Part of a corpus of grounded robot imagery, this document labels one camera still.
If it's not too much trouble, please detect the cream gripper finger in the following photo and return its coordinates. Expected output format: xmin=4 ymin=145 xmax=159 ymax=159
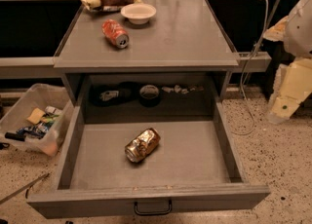
xmin=267 ymin=57 xmax=312 ymax=124
xmin=263 ymin=16 xmax=288 ymax=42

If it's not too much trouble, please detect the crushed orange gold can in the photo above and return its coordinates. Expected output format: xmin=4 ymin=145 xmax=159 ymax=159
xmin=125 ymin=128 xmax=161 ymax=163

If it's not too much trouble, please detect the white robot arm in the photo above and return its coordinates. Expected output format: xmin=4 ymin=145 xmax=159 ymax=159
xmin=264 ymin=0 xmax=312 ymax=124

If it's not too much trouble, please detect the grey counter cabinet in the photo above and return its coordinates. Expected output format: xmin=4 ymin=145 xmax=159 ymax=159
xmin=55 ymin=0 xmax=239 ymax=100

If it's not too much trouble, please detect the grey open drawer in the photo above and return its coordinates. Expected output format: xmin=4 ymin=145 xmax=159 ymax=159
xmin=26 ymin=75 xmax=271 ymax=220

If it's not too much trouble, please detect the red soda can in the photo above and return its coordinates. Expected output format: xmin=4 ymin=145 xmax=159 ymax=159
xmin=101 ymin=19 xmax=129 ymax=49

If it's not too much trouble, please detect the white paper bowl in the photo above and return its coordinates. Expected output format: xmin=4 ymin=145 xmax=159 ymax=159
xmin=121 ymin=3 xmax=156 ymax=25

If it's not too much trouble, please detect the clear plastic bin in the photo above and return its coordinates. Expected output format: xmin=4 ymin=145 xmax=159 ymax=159
xmin=0 ymin=84 xmax=73 ymax=157

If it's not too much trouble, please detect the yellow sponge in bin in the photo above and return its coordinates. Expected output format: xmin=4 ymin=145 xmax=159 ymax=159
xmin=26 ymin=108 xmax=45 ymax=125

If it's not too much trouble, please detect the black marker in bin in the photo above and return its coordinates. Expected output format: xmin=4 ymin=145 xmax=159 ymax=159
xmin=5 ymin=132 xmax=25 ymax=142

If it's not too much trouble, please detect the white cable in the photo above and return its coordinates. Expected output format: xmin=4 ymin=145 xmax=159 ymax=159
xmin=230 ymin=0 xmax=271 ymax=136

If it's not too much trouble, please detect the black drawer handle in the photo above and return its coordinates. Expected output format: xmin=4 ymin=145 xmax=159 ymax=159
xmin=134 ymin=200 xmax=173 ymax=216

